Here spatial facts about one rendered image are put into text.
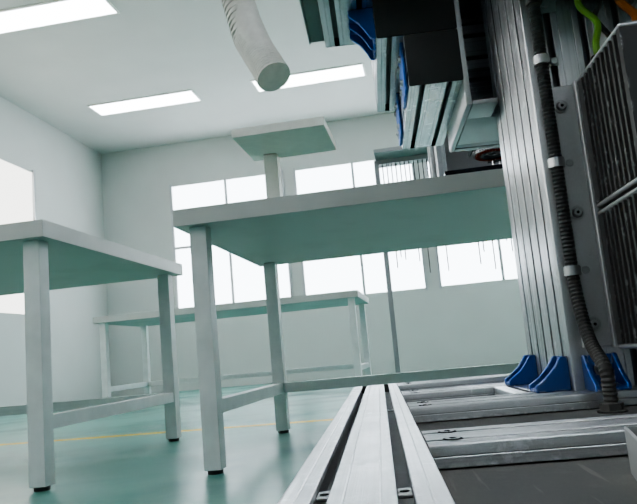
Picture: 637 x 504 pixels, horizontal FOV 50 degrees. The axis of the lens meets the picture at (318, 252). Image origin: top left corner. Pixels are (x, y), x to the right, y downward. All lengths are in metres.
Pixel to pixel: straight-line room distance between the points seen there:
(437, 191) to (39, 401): 1.24
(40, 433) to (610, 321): 1.58
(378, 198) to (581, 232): 1.00
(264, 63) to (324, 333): 5.81
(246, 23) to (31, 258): 1.70
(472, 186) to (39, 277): 1.24
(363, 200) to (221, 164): 7.40
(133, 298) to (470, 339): 4.40
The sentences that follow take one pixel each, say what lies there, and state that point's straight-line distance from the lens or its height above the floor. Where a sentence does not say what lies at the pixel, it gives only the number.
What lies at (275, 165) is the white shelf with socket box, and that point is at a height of 1.12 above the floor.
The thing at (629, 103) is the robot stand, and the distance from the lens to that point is 0.82.
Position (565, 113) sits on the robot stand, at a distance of 0.97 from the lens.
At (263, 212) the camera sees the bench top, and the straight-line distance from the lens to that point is 1.91.
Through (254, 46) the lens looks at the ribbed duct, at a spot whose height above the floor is 1.72.
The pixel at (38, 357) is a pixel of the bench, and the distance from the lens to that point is 2.07.
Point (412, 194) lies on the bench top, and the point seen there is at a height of 0.71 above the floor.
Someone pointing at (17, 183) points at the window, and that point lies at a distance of 8.02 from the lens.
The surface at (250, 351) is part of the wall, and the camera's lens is 8.78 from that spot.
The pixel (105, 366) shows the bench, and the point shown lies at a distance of 5.61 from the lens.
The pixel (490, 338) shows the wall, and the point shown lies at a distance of 8.51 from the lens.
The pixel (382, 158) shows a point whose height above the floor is 1.90.
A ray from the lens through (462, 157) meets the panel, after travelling 2.42.
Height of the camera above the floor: 0.30
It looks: 9 degrees up
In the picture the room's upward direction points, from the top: 5 degrees counter-clockwise
